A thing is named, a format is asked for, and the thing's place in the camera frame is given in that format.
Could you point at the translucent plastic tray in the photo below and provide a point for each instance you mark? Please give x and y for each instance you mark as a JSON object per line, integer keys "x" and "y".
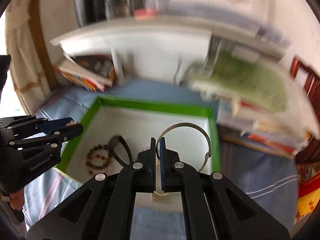
{"x": 225, "y": 17}

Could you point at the carved red wooden headboard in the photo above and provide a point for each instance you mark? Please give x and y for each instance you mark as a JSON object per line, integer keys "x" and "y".
{"x": 310, "y": 85}

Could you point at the silver bangle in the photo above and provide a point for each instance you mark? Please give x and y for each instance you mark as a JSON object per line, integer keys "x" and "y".
{"x": 185, "y": 124}

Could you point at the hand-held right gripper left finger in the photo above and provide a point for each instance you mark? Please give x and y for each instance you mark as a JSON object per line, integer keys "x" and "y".
{"x": 151, "y": 155}

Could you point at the yellow and red bag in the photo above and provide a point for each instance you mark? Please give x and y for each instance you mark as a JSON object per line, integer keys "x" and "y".
{"x": 305, "y": 205}

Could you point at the black tumbler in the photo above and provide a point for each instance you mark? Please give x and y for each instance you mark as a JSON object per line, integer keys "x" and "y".
{"x": 87, "y": 2}

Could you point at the white desktop shelf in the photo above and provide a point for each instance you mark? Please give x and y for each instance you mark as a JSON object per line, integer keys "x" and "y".
{"x": 150, "y": 37}

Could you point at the tall stack of books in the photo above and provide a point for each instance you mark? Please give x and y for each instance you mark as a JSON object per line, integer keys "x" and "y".
{"x": 250, "y": 92}

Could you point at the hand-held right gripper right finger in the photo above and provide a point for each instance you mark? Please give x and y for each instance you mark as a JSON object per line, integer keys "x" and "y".
{"x": 162, "y": 155}

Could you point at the red round lid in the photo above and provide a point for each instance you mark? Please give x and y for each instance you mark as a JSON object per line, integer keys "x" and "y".
{"x": 147, "y": 14}

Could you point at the small brown trinket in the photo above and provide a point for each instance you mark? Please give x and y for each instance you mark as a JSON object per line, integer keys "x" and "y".
{"x": 71, "y": 123}

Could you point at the cream white wristwatch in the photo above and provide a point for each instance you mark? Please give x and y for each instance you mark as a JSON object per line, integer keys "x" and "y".
{"x": 160, "y": 197}

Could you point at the small stack of books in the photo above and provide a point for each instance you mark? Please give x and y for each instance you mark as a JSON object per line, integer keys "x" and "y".
{"x": 95, "y": 65}

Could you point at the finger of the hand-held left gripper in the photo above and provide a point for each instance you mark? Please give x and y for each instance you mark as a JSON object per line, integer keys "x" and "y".
{"x": 57, "y": 125}
{"x": 67, "y": 132}

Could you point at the person's left hand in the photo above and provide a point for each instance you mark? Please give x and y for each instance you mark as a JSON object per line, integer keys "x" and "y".
{"x": 16, "y": 201}

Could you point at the beige curtain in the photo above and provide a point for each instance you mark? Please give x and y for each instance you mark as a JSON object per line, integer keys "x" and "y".
{"x": 22, "y": 55}

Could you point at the black loop band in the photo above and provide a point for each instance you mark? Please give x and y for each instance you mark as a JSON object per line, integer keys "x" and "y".
{"x": 117, "y": 138}

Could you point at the green cardboard box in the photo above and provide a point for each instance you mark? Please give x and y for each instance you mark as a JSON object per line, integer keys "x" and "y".
{"x": 150, "y": 105}

